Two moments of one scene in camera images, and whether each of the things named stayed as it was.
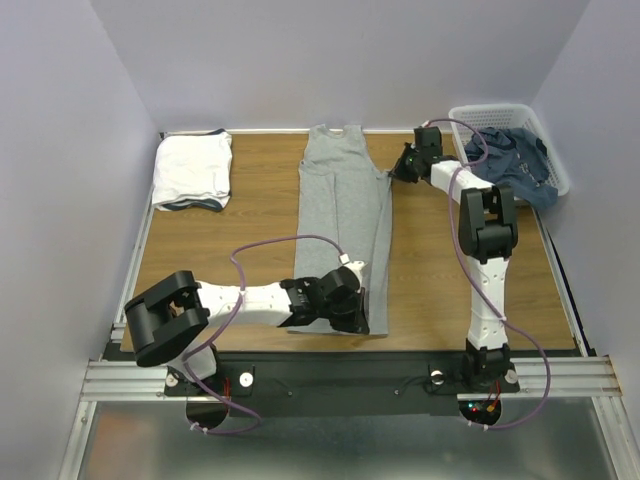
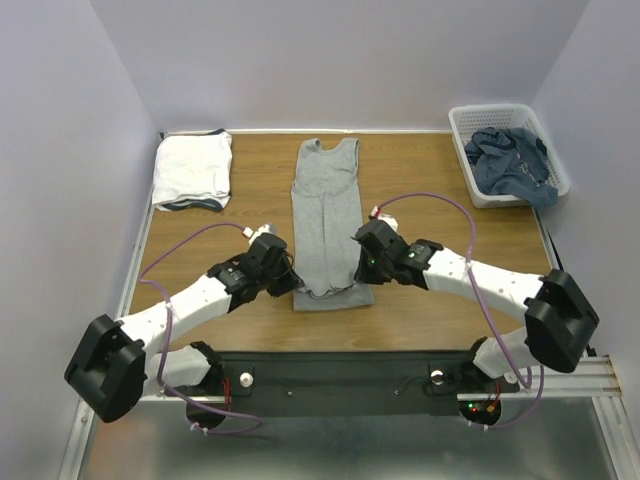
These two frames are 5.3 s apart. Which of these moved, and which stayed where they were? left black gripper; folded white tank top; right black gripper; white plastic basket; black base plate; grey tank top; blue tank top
Moved: grey tank top; right black gripper; left black gripper
Stayed: white plastic basket; folded white tank top; black base plate; blue tank top
